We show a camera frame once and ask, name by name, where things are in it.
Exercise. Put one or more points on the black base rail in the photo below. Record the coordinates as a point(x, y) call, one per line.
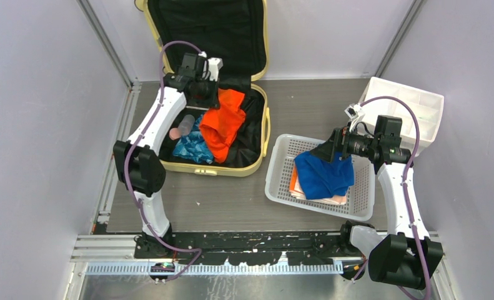
point(252, 248)

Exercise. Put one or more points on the orange and pink cloth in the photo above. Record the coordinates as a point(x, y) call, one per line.
point(297, 192)

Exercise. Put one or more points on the slotted metal cable duct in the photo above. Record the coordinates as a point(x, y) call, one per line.
point(170, 269)

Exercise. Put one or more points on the white divided organizer tray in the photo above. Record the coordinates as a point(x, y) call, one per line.
point(426, 106)

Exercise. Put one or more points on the white perforated plastic basket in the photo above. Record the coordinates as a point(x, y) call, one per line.
point(360, 196)

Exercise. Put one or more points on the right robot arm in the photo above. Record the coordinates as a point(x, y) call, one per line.
point(406, 257)

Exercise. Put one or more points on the orange garment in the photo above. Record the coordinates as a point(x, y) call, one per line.
point(219, 126)

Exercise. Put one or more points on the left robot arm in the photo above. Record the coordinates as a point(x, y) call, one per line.
point(138, 166)

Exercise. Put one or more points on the clear bottle pink cap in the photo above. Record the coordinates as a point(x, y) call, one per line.
point(184, 127)

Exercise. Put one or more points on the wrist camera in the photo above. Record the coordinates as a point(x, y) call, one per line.
point(355, 114)
point(212, 67)

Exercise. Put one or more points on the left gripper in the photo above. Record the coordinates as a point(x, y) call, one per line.
point(213, 102)

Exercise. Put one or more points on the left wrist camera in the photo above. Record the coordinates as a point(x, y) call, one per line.
point(212, 67)

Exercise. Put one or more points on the blue cloth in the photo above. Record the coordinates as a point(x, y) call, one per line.
point(319, 179)

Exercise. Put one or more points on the blue patterned garment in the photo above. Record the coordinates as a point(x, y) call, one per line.
point(193, 146)

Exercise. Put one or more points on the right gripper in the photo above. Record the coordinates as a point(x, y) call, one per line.
point(339, 142)

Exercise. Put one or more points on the yellow hard-shell suitcase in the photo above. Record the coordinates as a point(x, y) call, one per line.
point(235, 31)

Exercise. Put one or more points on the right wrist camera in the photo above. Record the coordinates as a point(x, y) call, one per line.
point(355, 114)

